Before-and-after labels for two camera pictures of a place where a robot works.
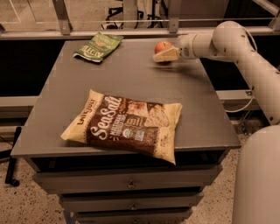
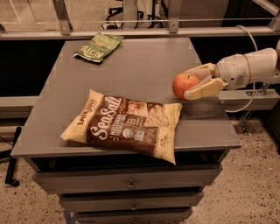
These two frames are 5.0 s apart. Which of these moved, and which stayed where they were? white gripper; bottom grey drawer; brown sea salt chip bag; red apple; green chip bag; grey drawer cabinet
Moved: white gripper; red apple
Stayed: grey drawer cabinet; brown sea salt chip bag; bottom grey drawer; green chip bag
